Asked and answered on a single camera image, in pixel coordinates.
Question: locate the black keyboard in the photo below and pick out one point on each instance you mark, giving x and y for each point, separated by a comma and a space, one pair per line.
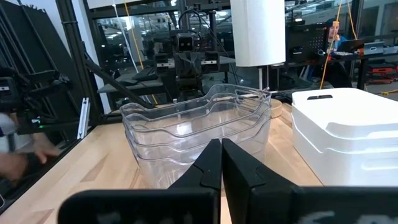
146, 74

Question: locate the black frame post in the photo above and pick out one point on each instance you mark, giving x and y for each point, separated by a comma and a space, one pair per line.
77, 62

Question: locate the black diagonal frame strut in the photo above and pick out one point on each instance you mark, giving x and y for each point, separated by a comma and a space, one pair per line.
118, 84

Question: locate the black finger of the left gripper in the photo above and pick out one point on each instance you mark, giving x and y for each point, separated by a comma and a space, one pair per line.
182, 63
194, 63

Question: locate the black ridged panel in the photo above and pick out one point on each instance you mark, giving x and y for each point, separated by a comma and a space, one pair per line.
34, 40

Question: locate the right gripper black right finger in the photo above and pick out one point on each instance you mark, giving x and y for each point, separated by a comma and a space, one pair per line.
264, 199

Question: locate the person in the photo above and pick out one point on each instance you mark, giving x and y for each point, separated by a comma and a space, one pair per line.
335, 34

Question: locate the silver metal bracket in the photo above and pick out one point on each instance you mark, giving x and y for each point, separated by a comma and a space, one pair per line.
84, 118

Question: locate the white plastic basket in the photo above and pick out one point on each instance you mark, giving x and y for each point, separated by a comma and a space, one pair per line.
326, 171
342, 109
306, 137

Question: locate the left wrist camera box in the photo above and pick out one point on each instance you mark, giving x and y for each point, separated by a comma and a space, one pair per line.
187, 42

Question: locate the clear plastic basket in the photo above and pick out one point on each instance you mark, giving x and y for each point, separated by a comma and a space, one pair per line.
155, 174
136, 133
140, 113

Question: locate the dark laptop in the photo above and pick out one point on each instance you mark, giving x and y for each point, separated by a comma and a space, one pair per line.
351, 46

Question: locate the person's hand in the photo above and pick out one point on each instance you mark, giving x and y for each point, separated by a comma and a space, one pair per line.
46, 149

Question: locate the white shade table lamp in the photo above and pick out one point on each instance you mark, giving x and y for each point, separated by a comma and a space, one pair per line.
258, 31

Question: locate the person's forearm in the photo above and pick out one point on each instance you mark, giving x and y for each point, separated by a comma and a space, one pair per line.
14, 165

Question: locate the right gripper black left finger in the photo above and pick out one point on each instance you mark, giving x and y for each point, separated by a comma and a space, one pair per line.
192, 199

